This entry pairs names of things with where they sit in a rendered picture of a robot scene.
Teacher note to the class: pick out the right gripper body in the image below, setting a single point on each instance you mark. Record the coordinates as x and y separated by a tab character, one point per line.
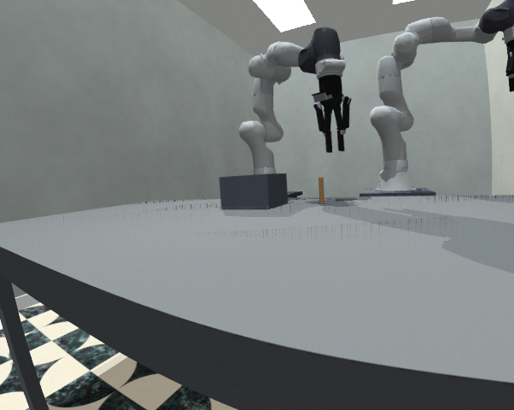
332	82

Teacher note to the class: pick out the tan cylindrical peg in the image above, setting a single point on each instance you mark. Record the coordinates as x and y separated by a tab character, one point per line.
321	190

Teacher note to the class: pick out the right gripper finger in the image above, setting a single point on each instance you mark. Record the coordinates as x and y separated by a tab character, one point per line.
324	122
342	119

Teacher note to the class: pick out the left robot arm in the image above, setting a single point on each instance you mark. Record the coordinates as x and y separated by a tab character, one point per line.
387	120

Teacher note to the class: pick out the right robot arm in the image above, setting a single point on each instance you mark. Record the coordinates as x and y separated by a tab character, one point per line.
323	53

